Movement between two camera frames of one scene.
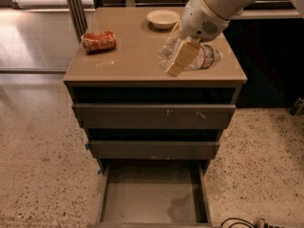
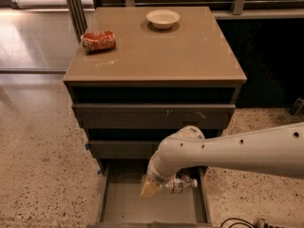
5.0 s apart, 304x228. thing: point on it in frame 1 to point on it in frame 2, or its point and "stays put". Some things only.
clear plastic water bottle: (206, 57) to (180, 183)
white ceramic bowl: (162, 19) stays put
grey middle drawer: (154, 149) stays put
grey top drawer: (156, 116) stays put
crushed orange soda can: (99, 42) stays put
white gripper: (199, 19) to (157, 177)
